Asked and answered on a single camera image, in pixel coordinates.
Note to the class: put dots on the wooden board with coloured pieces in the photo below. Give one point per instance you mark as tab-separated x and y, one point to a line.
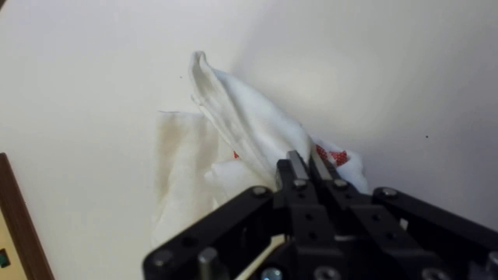
15	233

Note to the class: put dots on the round white pedestal table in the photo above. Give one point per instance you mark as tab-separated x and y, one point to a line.
78	77

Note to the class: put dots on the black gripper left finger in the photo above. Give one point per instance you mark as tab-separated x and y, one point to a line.
243	227

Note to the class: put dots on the white towel with red stripes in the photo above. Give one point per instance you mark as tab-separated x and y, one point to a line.
243	124

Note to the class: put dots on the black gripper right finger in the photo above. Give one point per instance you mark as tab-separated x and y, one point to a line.
394	233

